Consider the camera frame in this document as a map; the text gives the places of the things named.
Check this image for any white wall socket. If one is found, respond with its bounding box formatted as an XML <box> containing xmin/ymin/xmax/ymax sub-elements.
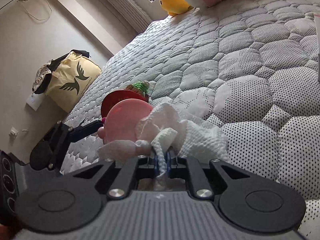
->
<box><xmin>26</xmin><ymin>93</ymin><xmax>43</xmax><ymax>111</ymax></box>

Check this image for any crochet plant pot toy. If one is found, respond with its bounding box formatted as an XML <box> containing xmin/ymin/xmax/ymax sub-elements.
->
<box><xmin>98</xmin><ymin>81</ymin><xmax>153</xmax><ymax>144</ymax></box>

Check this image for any yellow plush toy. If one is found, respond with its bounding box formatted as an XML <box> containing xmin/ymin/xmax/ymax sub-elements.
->
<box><xmin>159</xmin><ymin>0</ymin><xmax>193</xmax><ymax>17</ymax></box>

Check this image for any white quilted mattress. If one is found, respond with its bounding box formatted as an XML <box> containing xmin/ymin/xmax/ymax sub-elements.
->
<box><xmin>65</xmin><ymin>0</ymin><xmax>319</xmax><ymax>239</ymax></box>

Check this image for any beige curtain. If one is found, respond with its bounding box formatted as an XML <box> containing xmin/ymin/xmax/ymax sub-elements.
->
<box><xmin>107</xmin><ymin>0</ymin><xmax>152</xmax><ymax>34</ymax></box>

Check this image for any white paper towel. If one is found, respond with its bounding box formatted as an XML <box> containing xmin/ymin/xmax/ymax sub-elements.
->
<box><xmin>97</xmin><ymin>103</ymin><xmax>230</xmax><ymax>179</ymax></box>

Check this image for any yellow tote bag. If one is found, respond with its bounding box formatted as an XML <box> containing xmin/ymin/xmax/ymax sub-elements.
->
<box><xmin>32</xmin><ymin>49</ymin><xmax>102</xmax><ymax>113</ymax></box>

